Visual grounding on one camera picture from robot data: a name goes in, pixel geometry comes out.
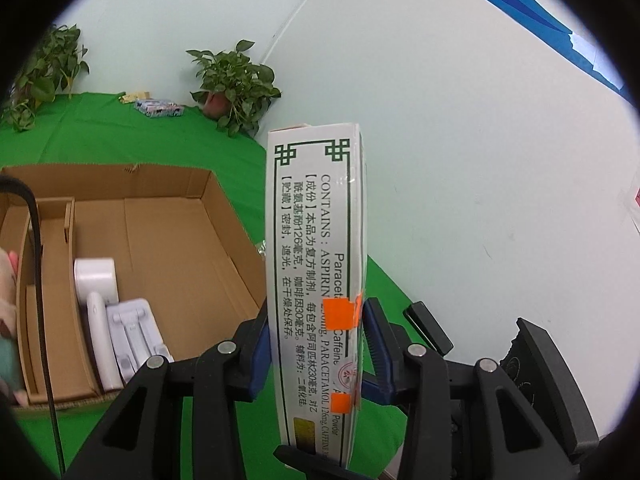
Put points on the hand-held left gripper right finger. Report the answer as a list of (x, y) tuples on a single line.
[(378, 360)]

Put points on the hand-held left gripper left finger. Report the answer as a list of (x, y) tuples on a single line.
[(261, 360)]

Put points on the large shallow cardboard box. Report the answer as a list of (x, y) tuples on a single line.
[(190, 270)]

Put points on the white folding phone stand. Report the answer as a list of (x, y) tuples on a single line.
[(135, 330)]

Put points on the white green medicine box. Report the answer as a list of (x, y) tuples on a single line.
[(310, 240)]

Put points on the small brown cardboard box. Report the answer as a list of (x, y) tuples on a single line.
[(55, 310)]

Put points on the pink teal plush toy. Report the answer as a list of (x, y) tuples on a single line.
[(7, 320)]

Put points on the colourful small packet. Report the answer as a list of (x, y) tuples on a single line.
[(157, 108)]

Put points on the green tablecloth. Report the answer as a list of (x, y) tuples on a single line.
[(100, 135)]

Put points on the potted plant in terracotta pot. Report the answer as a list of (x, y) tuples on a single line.
[(235, 80)]

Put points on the beige small packet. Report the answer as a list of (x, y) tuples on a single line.
[(134, 96)]

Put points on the leafy potted plant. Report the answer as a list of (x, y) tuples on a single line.
[(50, 65)]

